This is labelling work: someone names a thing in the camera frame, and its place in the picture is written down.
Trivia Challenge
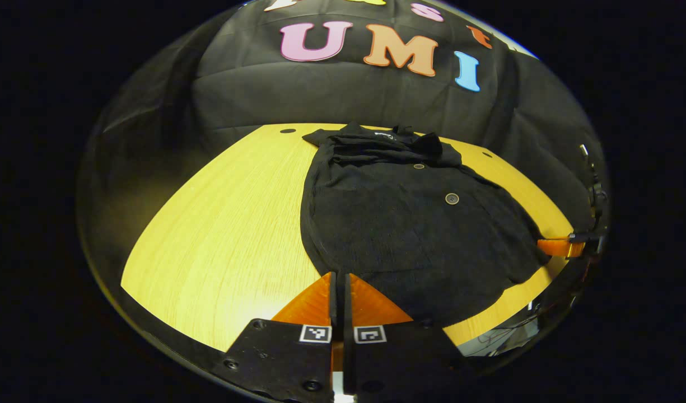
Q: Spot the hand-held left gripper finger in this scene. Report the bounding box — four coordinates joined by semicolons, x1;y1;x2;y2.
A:
343;273;469;396
213;271;338;403

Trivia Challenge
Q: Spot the black buttoned jacket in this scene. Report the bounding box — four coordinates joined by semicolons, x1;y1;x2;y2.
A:
300;121;552;328

